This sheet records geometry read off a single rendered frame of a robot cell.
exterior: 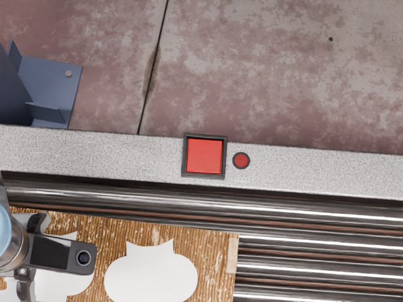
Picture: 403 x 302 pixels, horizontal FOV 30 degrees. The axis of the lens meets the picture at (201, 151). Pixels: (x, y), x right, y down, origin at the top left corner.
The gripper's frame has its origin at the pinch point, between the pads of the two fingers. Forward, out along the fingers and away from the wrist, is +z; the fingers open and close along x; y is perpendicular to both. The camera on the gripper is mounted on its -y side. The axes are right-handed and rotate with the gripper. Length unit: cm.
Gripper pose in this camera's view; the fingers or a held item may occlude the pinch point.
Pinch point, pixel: (42, 263)
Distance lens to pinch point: 120.8
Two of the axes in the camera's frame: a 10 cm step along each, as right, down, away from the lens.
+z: -0.3, 2.6, 9.7
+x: -1.1, 9.6, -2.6
